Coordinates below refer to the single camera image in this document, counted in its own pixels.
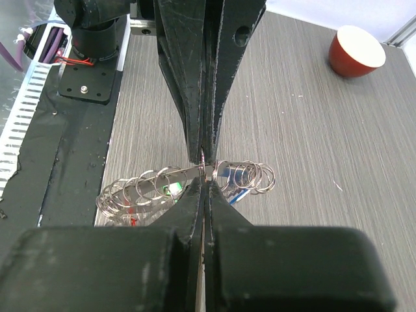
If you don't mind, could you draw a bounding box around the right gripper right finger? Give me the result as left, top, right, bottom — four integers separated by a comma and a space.
204, 181, 397, 311

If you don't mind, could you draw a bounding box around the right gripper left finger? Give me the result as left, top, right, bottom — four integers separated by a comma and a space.
1, 178, 203, 311

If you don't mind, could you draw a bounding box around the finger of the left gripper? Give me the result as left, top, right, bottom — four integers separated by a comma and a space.
153, 1, 205, 164
204, 1, 266, 163

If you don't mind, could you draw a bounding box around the red key tag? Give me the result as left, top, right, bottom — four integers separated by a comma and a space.
128, 208, 138, 226

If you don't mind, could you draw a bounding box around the large silver keyring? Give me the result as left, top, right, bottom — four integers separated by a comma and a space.
96, 161, 276, 226

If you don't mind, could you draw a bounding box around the green key tag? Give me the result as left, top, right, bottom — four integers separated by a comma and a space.
162, 183, 183, 203

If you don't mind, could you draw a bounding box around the blue key tag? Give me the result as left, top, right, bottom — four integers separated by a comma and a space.
224, 169, 252, 205

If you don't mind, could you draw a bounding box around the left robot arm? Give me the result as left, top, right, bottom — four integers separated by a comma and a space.
54, 1, 266, 164

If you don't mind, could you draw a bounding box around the red bowl white inside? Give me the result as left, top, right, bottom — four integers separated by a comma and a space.
328, 25, 386, 78

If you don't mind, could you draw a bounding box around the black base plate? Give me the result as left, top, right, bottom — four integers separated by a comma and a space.
0, 16, 131, 264

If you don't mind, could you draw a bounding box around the white slotted cable duct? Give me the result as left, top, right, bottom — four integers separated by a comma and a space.
1, 1, 70, 191

